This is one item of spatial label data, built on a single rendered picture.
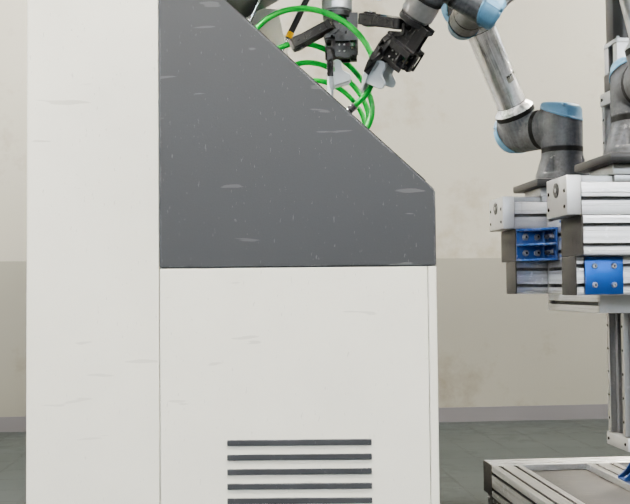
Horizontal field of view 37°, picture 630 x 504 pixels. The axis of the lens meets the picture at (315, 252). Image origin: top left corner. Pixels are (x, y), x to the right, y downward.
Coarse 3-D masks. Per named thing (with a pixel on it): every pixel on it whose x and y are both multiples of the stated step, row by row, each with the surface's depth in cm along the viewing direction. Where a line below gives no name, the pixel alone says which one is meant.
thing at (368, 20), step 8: (360, 16) 214; (368, 16) 213; (376, 16) 212; (384, 16) 211; (392, 16) 212; (368, 24) 213; (376, 24) 212; (384, 24) 211; (392, 24) 210; (400, 24) 209
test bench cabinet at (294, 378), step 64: (192, 320) 195; (256, 320) 195; (320, 320) 195; (384, 320) 195; (192, 384) 195; (256, 384) 195; (320, 384) 195; (384, 384) 195; (192, 448) 194; (256, 448) 194; (320, 448) 194; (384, 448) 194
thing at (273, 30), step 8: (248, 16) 268; (256, 16) 268; (264, 16) 268; (272, 24) 268; (280, 24) 269; (264, 32) 268; (272, 32) 268; (280, 32) 268; (272, 40) 268; (280, 40) 268
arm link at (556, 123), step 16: (544, 112) 265; (560, 112) 261; (576, 112) 262; (528, 128) 269; (544, 128) 264; (560, 128) 261; (576, 128) 262; (544, 144) 265; (560, 144) 261; (576, 144) 261
